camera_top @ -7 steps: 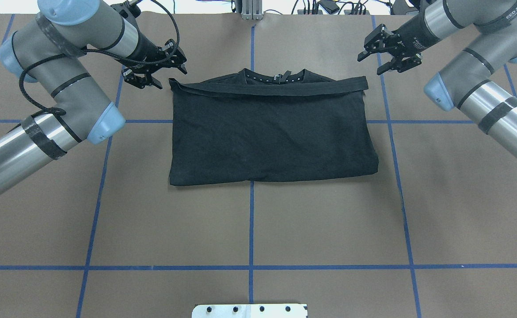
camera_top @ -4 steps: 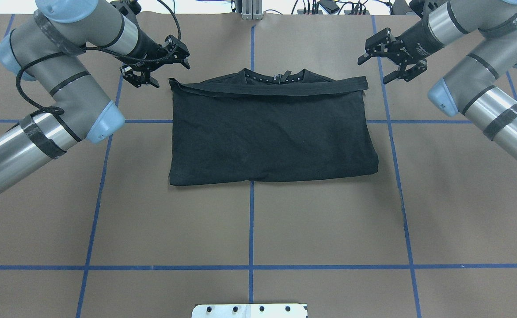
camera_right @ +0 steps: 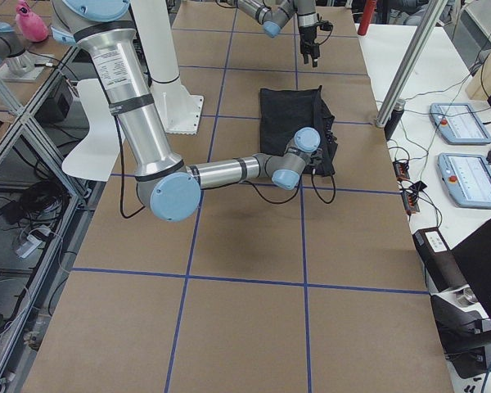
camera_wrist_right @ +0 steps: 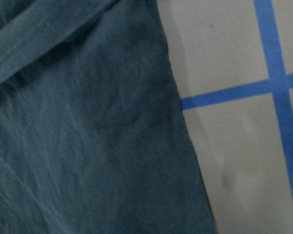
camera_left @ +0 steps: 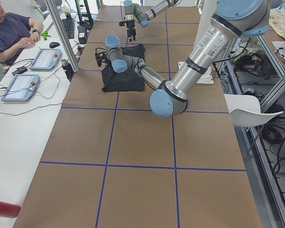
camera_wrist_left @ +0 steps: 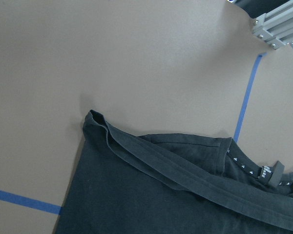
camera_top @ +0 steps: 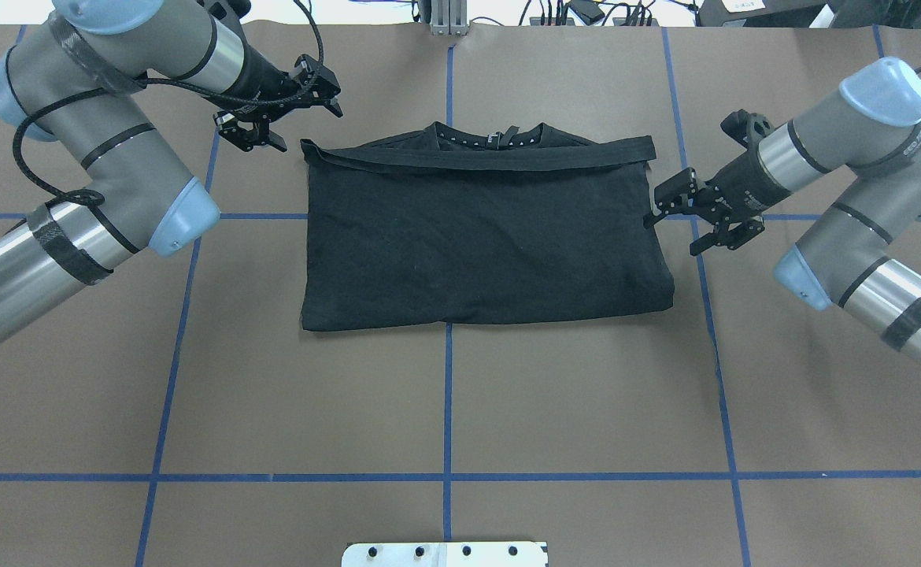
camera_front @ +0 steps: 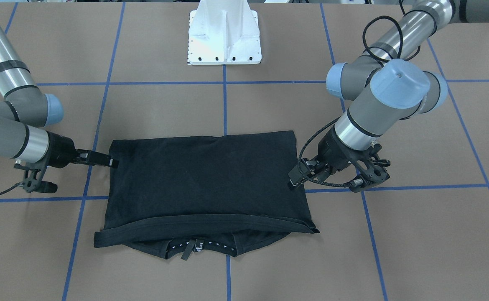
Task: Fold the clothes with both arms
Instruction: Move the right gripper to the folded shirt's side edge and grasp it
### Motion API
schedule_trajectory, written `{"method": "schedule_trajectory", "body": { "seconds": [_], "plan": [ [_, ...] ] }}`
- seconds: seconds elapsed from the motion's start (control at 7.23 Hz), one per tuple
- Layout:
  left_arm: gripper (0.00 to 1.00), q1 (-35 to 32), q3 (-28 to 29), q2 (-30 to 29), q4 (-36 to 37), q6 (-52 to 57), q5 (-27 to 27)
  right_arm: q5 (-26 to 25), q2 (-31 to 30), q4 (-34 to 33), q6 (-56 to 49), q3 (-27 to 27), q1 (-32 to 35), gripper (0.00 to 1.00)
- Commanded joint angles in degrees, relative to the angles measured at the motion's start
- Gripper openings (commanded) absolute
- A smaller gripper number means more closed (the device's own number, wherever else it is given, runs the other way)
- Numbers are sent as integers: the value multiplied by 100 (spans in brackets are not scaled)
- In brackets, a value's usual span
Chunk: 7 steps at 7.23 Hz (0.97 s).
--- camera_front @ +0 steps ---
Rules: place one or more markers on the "black printed t-shirt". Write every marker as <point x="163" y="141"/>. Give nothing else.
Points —
<point x="228" y="194"/>

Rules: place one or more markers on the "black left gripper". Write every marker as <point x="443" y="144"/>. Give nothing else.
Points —
<point x="331" y="151"/>

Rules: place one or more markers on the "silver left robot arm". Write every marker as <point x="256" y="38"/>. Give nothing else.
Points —
<point x="384" y="87"/>

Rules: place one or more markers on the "white central pedestal column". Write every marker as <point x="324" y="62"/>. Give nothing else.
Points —
<point x="223" y="32"/>

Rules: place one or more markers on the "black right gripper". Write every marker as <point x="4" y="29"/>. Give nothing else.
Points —
<point x="62" y="150"/>

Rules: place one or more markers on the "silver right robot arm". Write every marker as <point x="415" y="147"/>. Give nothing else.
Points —
<point x="24" y="113"/>

